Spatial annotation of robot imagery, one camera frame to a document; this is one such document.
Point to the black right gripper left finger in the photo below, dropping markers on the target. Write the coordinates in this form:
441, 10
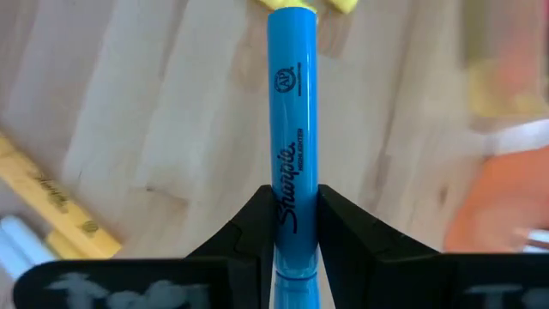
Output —
253, 240

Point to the coral red highlighter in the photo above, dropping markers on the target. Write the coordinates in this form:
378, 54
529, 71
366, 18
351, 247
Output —
514, 73

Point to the blue highlighter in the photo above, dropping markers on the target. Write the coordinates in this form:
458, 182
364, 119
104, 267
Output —
293, 107

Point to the orange yellow highlighter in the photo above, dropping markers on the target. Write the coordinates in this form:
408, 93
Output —
51, 193

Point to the black cap white marker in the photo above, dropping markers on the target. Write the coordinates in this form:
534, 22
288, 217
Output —
25, 238

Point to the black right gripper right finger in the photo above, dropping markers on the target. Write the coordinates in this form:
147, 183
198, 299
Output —
364, 262

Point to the orange translucent plastic bin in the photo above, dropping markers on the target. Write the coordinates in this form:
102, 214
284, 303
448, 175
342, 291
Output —
493, 201

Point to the yellow translucent plastic bin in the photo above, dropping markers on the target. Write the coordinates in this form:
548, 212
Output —
484, 90

